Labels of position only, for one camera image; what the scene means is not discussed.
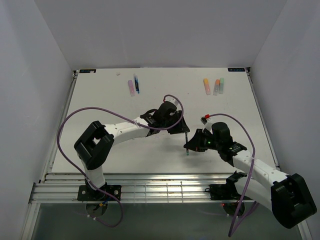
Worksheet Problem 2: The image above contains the green ink pen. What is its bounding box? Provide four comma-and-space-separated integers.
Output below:
185, 132, 189, 156

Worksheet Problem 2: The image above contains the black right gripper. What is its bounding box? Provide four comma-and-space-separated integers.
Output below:
184, 128, 222, 152

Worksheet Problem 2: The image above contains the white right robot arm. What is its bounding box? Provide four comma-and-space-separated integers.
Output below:
183, 122, 317, 229

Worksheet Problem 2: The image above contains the blue ink pen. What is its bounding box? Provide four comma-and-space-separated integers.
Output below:
133, 74, 140, 94

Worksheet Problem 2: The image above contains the yellow orange highlighter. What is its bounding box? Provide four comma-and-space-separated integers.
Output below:
203, 78, 211, 95

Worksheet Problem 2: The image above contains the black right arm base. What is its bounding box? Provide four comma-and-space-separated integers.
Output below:
204, 171, 248, 200

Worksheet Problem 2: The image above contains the aluminium frame rail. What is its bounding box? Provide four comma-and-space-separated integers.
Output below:
29, 174, 229, 204

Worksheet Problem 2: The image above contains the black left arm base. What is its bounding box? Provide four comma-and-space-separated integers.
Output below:
76, 184, 122, 202

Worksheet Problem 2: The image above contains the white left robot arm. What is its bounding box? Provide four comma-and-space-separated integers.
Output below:
74, 101, 190, 200

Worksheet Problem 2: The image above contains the pink highlighter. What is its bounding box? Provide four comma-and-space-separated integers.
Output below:
128, 80, 136, 97

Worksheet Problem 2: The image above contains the green highlighter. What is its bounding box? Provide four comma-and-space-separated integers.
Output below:
218, 77, 225, 94

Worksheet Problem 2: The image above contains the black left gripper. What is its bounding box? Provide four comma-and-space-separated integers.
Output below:
161, 110, 190, 135

